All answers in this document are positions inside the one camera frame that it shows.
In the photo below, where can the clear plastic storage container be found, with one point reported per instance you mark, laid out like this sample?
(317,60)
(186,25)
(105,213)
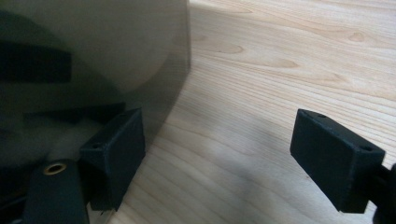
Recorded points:
(177,46)

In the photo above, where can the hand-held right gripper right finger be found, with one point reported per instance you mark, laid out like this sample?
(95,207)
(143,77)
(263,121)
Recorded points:
(336,161)

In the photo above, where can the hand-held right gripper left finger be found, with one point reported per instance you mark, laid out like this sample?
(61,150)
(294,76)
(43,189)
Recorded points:
(118,155)

